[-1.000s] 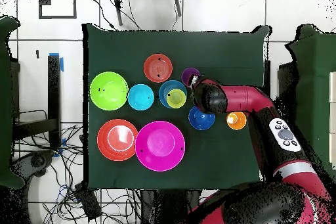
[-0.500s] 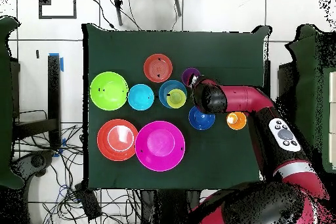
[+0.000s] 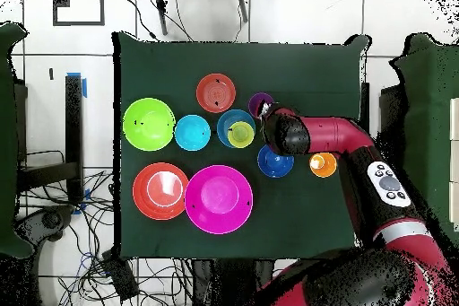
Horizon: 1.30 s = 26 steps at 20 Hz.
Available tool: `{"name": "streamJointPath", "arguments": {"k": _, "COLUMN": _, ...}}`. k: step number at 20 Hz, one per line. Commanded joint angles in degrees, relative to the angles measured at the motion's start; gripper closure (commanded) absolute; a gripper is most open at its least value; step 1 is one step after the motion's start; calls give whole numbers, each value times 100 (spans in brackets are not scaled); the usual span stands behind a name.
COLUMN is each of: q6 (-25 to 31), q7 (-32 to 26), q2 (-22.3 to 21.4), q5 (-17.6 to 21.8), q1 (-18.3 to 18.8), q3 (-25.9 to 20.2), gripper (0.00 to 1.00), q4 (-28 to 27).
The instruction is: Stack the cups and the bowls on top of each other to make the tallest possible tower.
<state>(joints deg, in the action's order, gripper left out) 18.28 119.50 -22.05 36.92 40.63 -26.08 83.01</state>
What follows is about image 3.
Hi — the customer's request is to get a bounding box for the dark green table cloth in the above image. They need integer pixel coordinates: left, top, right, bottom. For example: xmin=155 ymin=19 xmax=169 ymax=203
xmin=111 ymin=31 xmax=372 ymax=262

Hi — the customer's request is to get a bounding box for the grey chair base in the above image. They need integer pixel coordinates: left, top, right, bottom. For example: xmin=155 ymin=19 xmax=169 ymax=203
xmin=13 ymin=205 xmax=76 ymax=246

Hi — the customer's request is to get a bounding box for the green covered side table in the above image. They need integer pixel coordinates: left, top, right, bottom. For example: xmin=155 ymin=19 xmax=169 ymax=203
xmin=388 ymin=31 xmax=459 ymax=249
xmin=0 ymin=21 xmax=35 ymax=259

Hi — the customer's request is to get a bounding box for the medium blue bowl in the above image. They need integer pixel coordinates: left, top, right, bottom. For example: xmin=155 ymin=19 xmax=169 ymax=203
xmin=216 ymin=109 xmax=257 ymax=149

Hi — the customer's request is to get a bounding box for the large lime green bowl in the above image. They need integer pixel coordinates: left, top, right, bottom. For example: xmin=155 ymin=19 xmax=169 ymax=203
xmin=122 ymin=97 xmax=178 ymax=152

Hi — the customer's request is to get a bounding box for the small cyan bowl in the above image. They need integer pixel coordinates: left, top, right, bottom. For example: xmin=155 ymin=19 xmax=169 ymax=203
xmin=174 ymin=114 xmax=212 ymax=152

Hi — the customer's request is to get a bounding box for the black metal stand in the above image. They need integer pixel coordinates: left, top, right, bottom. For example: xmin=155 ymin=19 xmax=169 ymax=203
xmin=15 ymin=73 xmax=85 ymax=208

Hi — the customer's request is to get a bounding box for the small dark blue bowl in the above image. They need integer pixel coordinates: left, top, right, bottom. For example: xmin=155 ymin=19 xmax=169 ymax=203
xmin=256 ymin=144 xmax=296 ymax=179

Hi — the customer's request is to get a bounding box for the small orange bowl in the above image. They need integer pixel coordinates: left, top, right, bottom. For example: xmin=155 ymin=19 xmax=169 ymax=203
xmin=195 ymin=73 xmax=238 ymax=114

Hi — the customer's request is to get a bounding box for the orange plastic cup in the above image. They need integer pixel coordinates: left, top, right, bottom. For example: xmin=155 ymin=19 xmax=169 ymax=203
xmin=308 ymin=152 xmax=338 ymax=179

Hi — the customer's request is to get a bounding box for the black floor cable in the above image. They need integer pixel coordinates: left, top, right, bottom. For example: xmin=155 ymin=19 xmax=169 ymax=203
xmin=119 ymin=0 xmax=160 ymax=41

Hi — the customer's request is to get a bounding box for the black power strip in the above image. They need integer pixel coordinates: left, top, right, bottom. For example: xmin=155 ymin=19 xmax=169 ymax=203
xmin=101 ymin=249 xmax=140 ymax=302

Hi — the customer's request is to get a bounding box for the tangle of floor cables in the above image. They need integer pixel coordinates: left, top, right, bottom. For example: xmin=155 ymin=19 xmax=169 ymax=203
xmin=17 ymin=169 xmax=195 ymax=306

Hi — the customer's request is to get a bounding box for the yellow plastic cup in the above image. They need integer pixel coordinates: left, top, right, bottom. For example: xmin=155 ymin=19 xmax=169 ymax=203
xmin=227 ymin=120 xmax=256 ymax=149

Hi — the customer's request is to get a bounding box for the blue tape strip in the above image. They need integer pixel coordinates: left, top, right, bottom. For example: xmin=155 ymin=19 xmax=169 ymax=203
xmin=66 ymin=72 xmax=88 ymax=99

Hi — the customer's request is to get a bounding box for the large red-orange bowl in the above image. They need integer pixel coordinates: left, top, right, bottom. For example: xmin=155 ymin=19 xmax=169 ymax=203
xmin=132 ymin=162 xmax=190 ymax=222

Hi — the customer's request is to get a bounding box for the large pink bowl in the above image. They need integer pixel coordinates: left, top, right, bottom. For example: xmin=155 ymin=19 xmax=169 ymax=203
xmin=184 ymin=164 xmax=255 ymax=235

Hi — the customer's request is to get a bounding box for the purple plastic cup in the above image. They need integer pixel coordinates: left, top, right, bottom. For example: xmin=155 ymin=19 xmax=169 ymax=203
xmin=247 ymin=92 xmax=276 ymax=119

